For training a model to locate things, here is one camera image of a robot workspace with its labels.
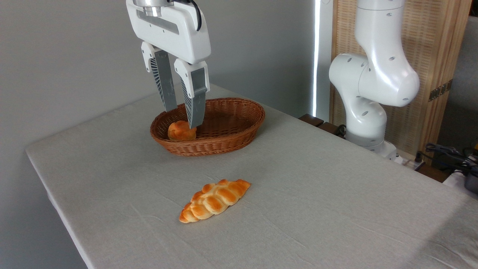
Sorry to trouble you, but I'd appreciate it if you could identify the white vertical window frame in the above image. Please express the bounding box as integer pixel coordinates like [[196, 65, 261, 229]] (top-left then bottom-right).
[[313, 0, 333, 118]]

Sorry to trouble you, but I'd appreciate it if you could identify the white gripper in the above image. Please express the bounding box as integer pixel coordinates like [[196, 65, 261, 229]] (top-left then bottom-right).
[[126, 0, 212, 129]]

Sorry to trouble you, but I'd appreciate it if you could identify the beige tablecloth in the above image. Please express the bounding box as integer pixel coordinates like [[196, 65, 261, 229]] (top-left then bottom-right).
[[25, 84, 478, 269]]

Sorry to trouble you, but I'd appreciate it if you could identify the dark brown wooden block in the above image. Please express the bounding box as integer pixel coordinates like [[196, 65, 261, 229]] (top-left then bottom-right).
[[317, 121, 346, 139], [299, 114, 325, 127]]

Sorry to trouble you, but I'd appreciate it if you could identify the brown oval wicker basket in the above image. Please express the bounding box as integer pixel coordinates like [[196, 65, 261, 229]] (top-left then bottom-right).
[[150, 98, 266, 157]]

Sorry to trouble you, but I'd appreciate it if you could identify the black cable bundle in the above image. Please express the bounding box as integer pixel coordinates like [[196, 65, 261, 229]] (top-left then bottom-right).
[[425, 143, 478, 169]]

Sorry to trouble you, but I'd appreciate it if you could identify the long braided bread loaf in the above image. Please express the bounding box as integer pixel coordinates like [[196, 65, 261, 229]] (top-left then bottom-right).
[[179, 179, 251, 224]]

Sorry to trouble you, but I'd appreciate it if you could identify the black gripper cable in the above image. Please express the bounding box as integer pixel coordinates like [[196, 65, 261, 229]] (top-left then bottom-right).
[[168, 0, 202, 31]]

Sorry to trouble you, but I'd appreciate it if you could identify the metal screen hinge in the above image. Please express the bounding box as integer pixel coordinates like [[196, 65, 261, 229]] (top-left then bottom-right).
[[428, 79, 453, 102]]

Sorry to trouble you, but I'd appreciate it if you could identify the round knotted bread roll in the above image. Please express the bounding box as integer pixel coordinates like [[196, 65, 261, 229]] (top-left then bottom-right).
[[167, 120, 197, 141]]

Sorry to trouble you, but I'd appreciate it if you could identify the wooden folding screen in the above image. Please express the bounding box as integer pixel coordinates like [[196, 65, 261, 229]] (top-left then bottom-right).
[[330, 0, 473, 157]]

